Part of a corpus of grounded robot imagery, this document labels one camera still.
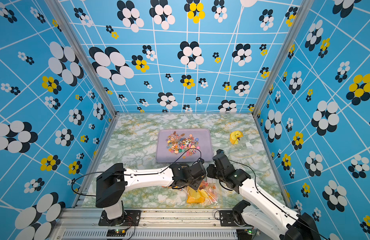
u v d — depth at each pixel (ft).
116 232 2.37
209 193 2.61
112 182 1.60
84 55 2.84
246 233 2.29
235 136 3.25
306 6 2.21
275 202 1.49
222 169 1.98
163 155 3.17
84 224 2.37
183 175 1.98
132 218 2.40
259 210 1.60
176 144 3.25
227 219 2.41
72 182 2.71
